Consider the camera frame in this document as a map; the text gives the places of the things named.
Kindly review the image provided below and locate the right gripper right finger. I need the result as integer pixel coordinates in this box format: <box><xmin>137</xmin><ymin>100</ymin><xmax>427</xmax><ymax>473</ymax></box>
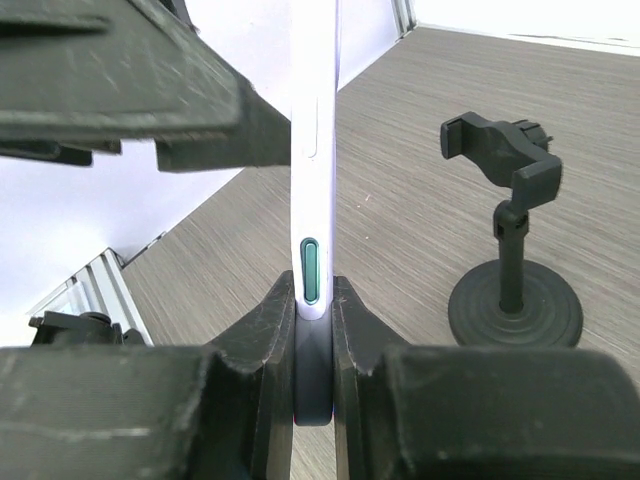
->
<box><xmin>332</xmin><ymin>276</ymin><xmax>639</xmax><ymax>479</ymax></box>

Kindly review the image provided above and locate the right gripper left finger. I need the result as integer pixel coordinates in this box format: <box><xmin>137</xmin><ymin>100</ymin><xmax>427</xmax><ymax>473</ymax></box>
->
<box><xmin>1</xmin><ymin>272</ymin><xmax>295</xmax><ymax>479</ymax></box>

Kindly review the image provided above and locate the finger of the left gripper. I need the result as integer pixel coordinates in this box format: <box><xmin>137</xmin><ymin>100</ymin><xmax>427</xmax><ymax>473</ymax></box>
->
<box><xmin>1</xmin><ymin>1</ymin><xmax>291</xmax><ymax>173</ymax></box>

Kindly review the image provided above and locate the black phone stand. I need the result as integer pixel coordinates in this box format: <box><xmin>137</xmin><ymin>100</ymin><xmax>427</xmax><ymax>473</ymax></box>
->
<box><xmin>440</xmin><ymin>112</ymin><xmax>584</xmax><ymax>347</ymax></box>

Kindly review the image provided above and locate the smartphone with lilac case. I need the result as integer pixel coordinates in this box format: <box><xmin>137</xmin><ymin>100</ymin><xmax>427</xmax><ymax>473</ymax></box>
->
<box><xmin>290</xmin><ymin>0</ymin><xmax>340</xmax><ymax>426</ymax></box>

